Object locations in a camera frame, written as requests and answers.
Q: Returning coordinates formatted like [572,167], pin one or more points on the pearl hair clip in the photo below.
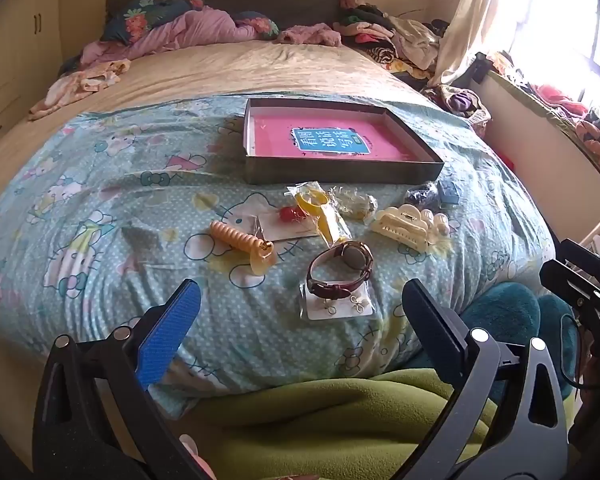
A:
[440,227]

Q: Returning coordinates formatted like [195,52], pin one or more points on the black pouch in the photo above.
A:
[477,70]

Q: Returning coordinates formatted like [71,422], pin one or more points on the pile of clothes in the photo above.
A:
[395,40]

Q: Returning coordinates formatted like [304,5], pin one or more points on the heap of clothes with purple garment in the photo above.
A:
[457,102]

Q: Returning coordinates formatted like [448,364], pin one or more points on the cream curtain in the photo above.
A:
[472,20]

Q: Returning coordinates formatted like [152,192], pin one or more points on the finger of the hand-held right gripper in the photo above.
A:
[587,255]
[570,282]

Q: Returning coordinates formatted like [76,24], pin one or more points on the pink fuzzy garment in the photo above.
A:
[307,35]

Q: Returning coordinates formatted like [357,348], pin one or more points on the green fleece blanket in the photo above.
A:
[305,420]

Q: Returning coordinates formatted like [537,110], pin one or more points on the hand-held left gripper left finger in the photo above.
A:
[170,330]

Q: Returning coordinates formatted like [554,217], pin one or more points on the small blue packet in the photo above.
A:
[449,192]

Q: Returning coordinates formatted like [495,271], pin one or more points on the cream hair claw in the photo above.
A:
[400,227]

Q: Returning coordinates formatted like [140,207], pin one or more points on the dark floral pillow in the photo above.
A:
[140,17]

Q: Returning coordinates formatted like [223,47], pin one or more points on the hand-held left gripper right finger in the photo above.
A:
[430,325]

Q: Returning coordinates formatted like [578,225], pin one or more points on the small earrings on card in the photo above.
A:
[330,311]

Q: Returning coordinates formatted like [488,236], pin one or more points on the pale pink floral garment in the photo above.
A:
[85,82]

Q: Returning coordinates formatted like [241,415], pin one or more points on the pink blanket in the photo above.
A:
[180,30]

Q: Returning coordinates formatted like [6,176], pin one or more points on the cream wardrobe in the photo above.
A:
[15,50]

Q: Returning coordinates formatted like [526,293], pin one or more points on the shallow cardboard box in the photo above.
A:
[345,172]

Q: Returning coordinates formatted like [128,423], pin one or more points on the beige bedspread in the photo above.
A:
[230,70]

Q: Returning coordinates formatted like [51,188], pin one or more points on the pink book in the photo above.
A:
[270,135]

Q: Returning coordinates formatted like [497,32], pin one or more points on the cartoon cat printed blanket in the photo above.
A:
[130,210]

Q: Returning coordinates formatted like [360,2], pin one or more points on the red berry hair clip card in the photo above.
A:
[287,215]

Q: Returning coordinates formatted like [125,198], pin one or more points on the yellow hoop earrings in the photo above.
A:
[312,199]

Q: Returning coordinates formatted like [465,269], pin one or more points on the gold jewelry in clear bag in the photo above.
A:
[352,202]

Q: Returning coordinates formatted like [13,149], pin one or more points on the window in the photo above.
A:
[570,20]

